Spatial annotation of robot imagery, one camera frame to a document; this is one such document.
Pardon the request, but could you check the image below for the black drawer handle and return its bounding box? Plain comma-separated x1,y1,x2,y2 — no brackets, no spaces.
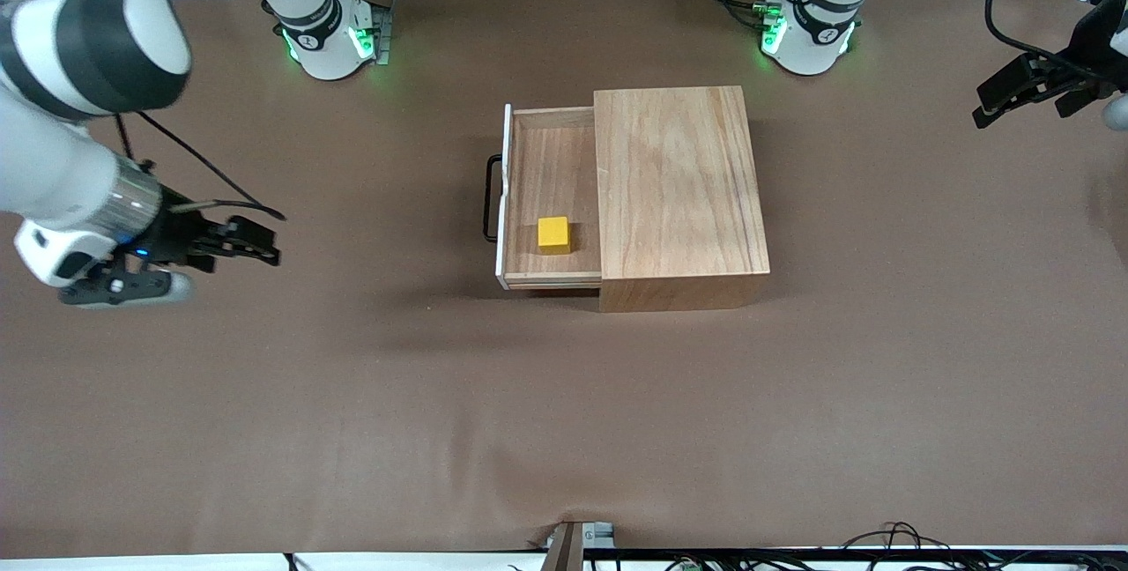
482,154,505,244

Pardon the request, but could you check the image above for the yellow block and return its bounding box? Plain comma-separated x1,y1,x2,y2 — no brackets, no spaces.
538,216,572,255

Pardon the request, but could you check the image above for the wooden drawer with white front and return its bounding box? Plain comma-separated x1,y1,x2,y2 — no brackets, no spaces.
495,102,604,292

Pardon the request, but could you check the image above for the light wooden drawer cabinet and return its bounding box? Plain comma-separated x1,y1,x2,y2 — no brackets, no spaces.
593,85,771,314

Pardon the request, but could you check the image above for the brown table cover sheet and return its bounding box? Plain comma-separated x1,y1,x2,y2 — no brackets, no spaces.
0,0,1128,559

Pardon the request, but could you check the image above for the metal table edge bracket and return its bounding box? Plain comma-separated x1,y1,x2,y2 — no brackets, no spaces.
539,520,618,571

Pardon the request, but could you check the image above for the black cable bundle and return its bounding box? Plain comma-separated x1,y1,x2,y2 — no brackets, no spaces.
842,520,1128,571

